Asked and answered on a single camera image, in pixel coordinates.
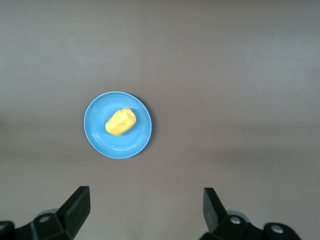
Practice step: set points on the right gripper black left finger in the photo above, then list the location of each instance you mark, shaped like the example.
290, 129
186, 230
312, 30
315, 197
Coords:
75, 210

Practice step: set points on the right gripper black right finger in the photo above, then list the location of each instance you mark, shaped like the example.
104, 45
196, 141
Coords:
215, 215

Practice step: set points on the yellow potato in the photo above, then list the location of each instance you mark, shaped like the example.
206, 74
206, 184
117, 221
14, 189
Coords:
121, 122

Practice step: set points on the blue round plate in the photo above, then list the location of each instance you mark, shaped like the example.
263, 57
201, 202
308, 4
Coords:
100, 135

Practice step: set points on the brown table cover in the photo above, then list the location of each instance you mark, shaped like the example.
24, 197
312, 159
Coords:
160, 37

